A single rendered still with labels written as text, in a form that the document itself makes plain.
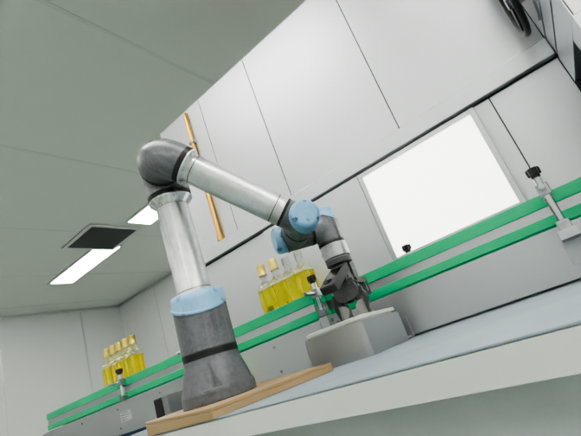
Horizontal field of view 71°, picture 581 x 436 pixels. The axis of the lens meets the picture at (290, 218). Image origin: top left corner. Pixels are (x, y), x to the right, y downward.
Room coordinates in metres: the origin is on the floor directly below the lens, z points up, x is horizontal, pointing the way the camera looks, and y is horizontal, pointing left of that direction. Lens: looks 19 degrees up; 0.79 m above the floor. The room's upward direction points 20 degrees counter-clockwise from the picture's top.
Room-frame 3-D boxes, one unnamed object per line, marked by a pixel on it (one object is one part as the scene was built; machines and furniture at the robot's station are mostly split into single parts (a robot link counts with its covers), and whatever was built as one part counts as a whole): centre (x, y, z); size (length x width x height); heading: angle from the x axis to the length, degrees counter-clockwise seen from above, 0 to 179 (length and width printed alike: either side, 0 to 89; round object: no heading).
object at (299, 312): (1.71, 0.77, 0.92); 1.75 x 0.01 x 0.08; 59
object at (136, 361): (1.95, 0.91, 1.02); 0.06 x 0.06 x 0.28; 59
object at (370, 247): (1.40, -0.27, 1.15); 0.90 x 0.03 x 0.34; 59
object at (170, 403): (1.56, 0.63, 0.79); 0.08 x 0.08 x 0.08; 59
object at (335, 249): (1.12, -0.08, 1.02); 0.08 x 0.08 x 0.05
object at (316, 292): (1.25, -0.01, 0.95); 0.17 x 0.03 x 0.12; 149
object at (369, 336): (1.13, -0.07, 0.79); 0.27 x 0.17 x 0.08; 149
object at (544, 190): (0.92, -0.56, 0.90); 0.17 x 0.05 x 0.23; 149
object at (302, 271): (1.42, 0.02, 0.99); 0.06 x 0.06 x 0.21; 59
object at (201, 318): (0.89, 0.25, 0.94); 0.13 x 0.12 x 0.14; 16
